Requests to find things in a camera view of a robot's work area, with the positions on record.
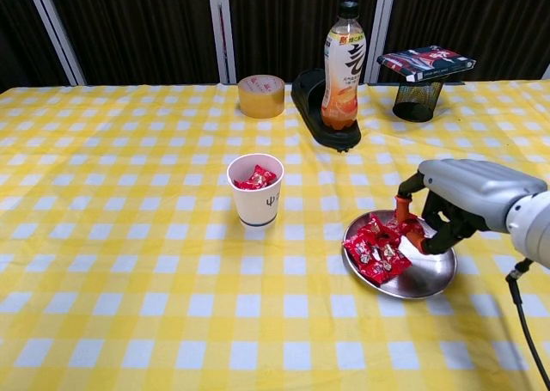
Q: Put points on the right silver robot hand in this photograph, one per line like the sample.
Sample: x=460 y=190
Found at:
x=472 y=189

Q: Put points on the red candy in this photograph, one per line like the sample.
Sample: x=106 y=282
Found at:
x=245 y=185
x=356 y=245
x=378 y=224
x=263 y=176
x=408 y=227
x=386 y=245
x=391 y=267

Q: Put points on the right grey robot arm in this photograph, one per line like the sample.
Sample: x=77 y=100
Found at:
x=533 y=227

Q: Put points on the metal bowl of red candies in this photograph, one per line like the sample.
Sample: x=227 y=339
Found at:
x=429 y=275

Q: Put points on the white paper cup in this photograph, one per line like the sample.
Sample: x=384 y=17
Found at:
x=258 y=206

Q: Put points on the black small bowl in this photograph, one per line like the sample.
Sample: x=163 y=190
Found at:
x=417 y=101

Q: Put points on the black pleated curtain panel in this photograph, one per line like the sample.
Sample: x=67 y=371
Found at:
x=279 y=30
x=17 y=30
x=494 y=21
x=137 y=30

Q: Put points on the orange drink plastic bottle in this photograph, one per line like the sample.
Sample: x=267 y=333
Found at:
x=344 y=64

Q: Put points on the black oval plastic tray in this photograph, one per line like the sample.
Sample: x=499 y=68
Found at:
x=309 y=107

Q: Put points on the brown packing tape roll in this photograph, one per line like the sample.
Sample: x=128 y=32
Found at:
x=260 y=103

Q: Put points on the yellow white checked tablecloth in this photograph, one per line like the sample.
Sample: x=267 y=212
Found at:
x=129 y=258

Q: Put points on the white metal frame post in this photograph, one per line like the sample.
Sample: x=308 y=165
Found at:
x=57 y=34
x=223 y=34
x=380 y=34
x=546 y=72

